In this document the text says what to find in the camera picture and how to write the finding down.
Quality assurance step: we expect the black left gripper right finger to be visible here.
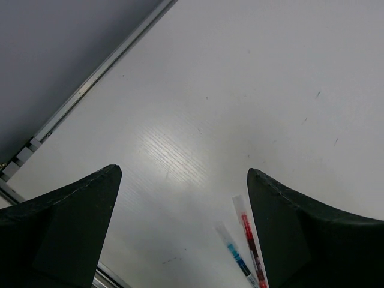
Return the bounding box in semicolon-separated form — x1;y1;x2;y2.
247;169;383;287

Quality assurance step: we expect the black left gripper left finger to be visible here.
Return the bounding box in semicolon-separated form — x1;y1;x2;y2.
1;164;122;287

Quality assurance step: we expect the blue ink pen refill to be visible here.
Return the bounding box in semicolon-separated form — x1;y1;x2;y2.
215;222;260;288

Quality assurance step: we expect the red ink pen refill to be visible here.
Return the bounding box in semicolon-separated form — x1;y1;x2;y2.
232;195;268;288

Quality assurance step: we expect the aluminium table edge rail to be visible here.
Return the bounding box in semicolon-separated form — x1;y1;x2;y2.
0;0;178;288

